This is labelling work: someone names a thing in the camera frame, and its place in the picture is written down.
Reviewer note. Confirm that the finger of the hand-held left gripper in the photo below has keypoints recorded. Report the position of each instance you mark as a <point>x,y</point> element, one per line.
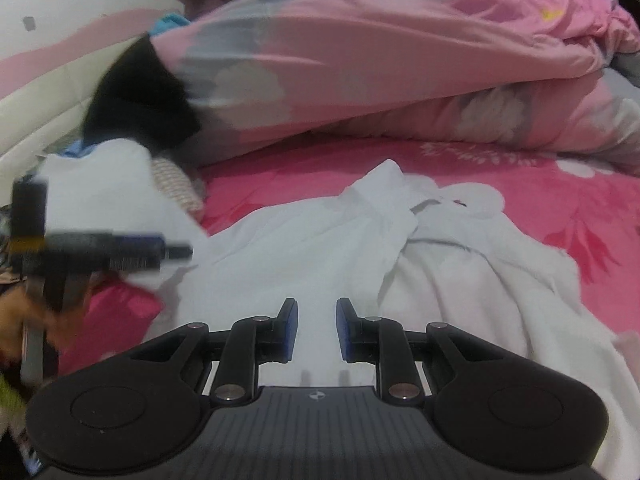
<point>135,252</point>

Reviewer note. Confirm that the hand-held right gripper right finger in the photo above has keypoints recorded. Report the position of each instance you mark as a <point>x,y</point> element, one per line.
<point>345,332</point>

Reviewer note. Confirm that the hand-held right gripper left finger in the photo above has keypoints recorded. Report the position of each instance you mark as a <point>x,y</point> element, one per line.
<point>288,330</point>

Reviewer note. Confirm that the white button shirt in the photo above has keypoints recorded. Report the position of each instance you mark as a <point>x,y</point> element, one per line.
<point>310,260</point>

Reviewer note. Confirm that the person's left hand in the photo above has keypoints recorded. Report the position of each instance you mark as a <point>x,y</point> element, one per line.
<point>20,320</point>

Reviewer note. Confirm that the white folded garment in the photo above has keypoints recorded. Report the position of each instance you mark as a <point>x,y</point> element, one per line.
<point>110,195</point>

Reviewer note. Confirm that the pink checked folded cloth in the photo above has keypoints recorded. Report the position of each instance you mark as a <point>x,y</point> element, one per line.
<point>177,185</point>

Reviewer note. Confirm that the black cloth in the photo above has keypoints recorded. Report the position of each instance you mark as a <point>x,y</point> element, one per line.
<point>140,95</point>

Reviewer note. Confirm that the white pink padded headboard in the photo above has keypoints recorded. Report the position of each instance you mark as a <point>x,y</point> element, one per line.
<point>60,60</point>

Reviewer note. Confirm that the blue cloth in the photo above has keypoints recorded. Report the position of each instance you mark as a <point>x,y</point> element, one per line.
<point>170,24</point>

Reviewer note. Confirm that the pink floral quilt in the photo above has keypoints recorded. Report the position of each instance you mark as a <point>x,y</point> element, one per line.
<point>400,60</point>

